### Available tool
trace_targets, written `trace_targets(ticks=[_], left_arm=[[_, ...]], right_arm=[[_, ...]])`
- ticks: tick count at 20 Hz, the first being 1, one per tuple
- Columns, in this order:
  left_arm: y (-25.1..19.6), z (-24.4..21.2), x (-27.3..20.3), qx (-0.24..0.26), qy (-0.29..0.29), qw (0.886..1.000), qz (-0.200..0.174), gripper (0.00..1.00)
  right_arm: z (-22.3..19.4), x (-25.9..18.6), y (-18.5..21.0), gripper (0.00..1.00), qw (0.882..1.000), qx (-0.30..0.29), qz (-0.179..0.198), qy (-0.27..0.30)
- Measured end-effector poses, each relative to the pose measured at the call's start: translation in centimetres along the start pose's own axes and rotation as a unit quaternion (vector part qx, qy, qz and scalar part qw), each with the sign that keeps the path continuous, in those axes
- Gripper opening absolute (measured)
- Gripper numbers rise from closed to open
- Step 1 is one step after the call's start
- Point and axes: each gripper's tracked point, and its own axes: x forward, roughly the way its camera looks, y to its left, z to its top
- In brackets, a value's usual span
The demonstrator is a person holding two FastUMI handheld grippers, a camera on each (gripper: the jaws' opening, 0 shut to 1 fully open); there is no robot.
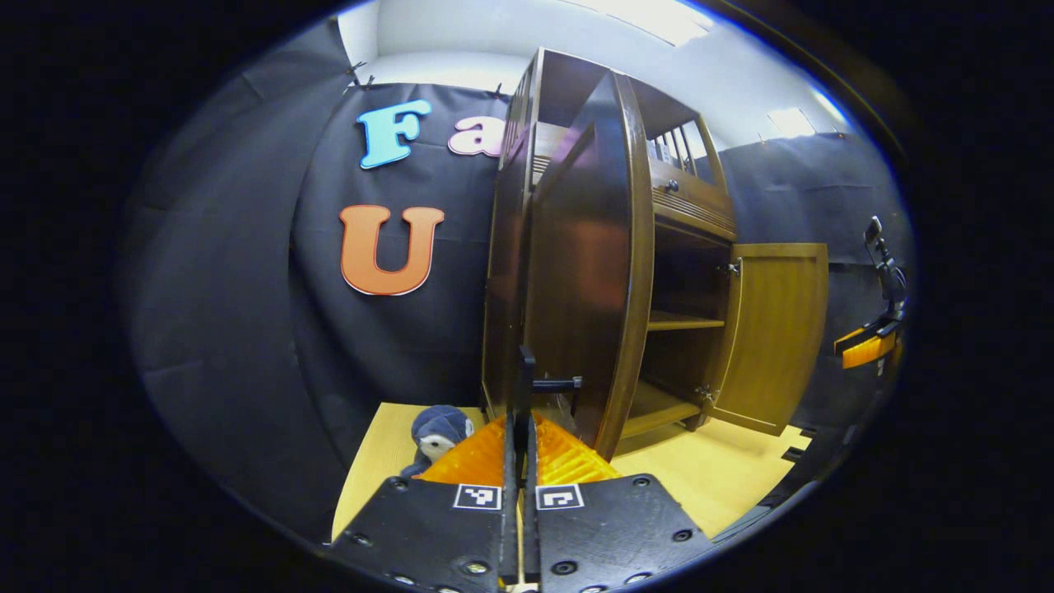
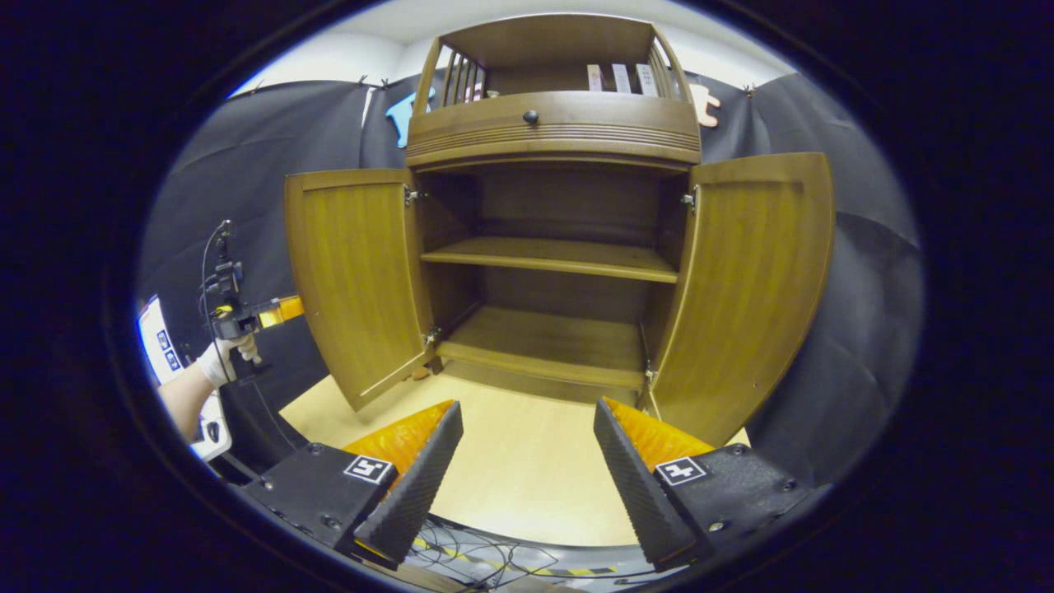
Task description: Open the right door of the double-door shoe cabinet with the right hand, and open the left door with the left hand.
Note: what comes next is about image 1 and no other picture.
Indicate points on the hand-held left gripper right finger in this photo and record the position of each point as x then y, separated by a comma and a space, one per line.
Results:
609, 527

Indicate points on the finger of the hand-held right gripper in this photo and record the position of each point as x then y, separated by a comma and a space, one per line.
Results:
869, 347

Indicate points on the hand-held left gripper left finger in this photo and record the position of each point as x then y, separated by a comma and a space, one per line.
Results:
436, 535

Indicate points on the wooden cabinet door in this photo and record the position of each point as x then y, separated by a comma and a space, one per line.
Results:
774, 338
585, 272

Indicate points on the wooden double-door shoe cabinet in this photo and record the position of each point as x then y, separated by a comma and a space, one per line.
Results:
692, 272

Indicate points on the wooden cabinet inner shelf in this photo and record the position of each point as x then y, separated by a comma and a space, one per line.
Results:
683, 321

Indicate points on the wooden cabinet drawer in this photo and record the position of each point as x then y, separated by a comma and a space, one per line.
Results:
700, 206

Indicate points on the grey plush toy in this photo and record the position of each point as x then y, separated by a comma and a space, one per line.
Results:
440, 428

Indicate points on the small ceiling light panel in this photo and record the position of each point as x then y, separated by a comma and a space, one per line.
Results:
790, 122

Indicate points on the black backdrop cloth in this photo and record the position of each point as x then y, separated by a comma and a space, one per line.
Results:
230, 329

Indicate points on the large ceiling light panel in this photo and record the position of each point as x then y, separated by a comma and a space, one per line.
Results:
659, 16

